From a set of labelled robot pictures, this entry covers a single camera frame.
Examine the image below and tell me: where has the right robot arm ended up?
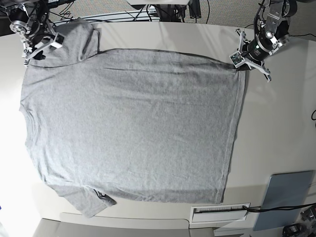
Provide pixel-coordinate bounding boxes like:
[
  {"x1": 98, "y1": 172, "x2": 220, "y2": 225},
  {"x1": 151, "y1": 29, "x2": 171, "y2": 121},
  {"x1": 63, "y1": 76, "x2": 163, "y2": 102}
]
[{"x1": 0, "y1": 0, "x2": 66, "y2": 66}]

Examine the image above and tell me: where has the black device bottom right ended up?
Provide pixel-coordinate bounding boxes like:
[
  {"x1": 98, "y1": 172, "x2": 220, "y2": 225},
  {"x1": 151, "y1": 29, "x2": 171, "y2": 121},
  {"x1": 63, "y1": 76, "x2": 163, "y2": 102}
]
[{"x1": 282, "y1": 223, "x2": 306, "y2": 237}]

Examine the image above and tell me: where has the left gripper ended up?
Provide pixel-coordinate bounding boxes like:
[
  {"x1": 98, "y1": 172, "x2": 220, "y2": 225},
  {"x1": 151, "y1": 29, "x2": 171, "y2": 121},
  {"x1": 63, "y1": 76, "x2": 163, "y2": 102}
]
[{"x1": 235, "y1": 28, "x2": 290, "y2": 81}]

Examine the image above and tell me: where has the grey T-shirt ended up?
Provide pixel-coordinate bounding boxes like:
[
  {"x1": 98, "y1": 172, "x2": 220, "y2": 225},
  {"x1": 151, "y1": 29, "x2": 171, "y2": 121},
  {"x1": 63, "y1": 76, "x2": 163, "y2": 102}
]
[{"x1": 20, "y1": 19, "x2": 246, "y2": 218}]

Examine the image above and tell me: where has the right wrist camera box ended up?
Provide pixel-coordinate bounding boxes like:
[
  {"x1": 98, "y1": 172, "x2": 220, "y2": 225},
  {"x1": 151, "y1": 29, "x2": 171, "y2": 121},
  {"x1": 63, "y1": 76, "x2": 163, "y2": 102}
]
[{"x1": 50, "y1": 33, "x2": 64, "y2": 49}]

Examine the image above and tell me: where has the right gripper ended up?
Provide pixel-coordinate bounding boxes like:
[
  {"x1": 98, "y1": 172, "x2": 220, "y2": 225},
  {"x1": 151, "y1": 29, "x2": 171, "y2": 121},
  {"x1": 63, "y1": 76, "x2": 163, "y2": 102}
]
[{"x1": 10, "y1": 19, "x2": 58, "y2": 66}]

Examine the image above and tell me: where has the blue-grey flat panel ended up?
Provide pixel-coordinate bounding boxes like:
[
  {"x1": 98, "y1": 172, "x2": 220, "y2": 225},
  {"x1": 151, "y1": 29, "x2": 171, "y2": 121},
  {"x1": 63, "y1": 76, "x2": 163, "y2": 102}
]
[{"x1": 253, "y1": 170, "x2": 314, "y2": 231}]

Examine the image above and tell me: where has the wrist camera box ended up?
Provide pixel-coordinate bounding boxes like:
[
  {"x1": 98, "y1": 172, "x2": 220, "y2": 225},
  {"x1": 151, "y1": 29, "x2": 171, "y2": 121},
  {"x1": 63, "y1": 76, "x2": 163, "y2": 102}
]
[
  {"x1": 230, "y1": 51, "x2": 245, "y2": 69},
  {"x1": 50, "y1": 33, "x2": 64, "y2": 49}
]

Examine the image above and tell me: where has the black cable on table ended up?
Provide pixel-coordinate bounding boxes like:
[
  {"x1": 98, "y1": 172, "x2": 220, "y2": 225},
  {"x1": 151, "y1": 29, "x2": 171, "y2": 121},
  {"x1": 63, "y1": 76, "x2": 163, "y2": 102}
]
[{"x1": 242, "y1": 203, "x2": 316, "y2": 213}]

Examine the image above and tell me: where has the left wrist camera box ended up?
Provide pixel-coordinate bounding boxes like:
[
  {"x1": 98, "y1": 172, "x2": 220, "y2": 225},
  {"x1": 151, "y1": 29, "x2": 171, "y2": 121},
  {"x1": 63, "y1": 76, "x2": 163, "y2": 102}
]
[{"x1": 230, "y1": 51, "x2": 245, "y2": 69}]

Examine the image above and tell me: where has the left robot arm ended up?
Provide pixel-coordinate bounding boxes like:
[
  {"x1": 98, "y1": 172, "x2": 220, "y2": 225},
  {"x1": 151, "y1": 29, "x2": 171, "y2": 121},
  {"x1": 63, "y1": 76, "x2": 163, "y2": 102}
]
[{"x1": 230, "y1": 0, "x2": 297, "y2": 82}]

